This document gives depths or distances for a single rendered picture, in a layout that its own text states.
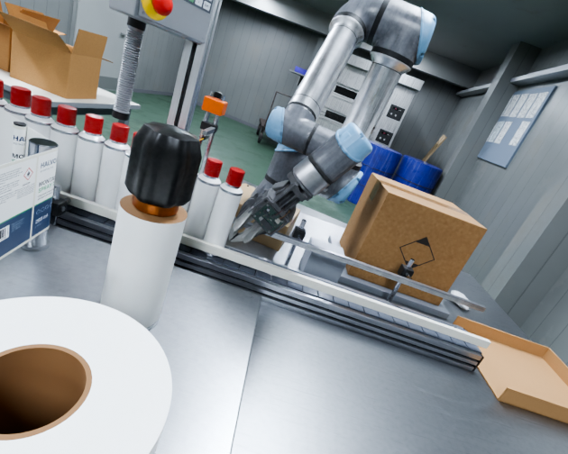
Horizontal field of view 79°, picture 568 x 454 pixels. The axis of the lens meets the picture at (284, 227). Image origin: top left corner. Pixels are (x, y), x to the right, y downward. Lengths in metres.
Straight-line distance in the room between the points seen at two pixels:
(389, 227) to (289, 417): 0.59
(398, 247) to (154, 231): 0.73
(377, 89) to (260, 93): 8.30
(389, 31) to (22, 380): 0.96
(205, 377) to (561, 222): 2.87
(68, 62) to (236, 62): 7.36
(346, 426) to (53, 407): 0.43
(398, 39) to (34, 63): 1.99
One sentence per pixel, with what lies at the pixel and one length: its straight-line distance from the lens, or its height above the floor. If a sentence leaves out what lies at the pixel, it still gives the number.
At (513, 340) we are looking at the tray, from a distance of 1.25.
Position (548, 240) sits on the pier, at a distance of 3.15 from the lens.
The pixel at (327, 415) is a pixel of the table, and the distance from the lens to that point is 0.65.
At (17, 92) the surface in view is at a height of 1.08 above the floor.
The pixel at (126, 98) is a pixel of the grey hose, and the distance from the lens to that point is 0.90.
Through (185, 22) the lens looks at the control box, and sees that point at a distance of 0.84.
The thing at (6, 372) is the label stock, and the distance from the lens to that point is 0.37.
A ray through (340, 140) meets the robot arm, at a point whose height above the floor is 1.22.
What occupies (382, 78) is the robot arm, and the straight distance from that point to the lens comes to 1.00.
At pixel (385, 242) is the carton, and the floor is 0.98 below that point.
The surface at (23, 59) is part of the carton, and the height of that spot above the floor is 0.90.
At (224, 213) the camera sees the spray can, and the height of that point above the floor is 0.99.
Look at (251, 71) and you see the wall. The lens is 9.35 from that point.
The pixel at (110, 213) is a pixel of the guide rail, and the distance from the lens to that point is 0.82.
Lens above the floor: 1.28
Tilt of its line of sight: 21 degrees down
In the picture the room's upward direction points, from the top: 22 degrees clockwise
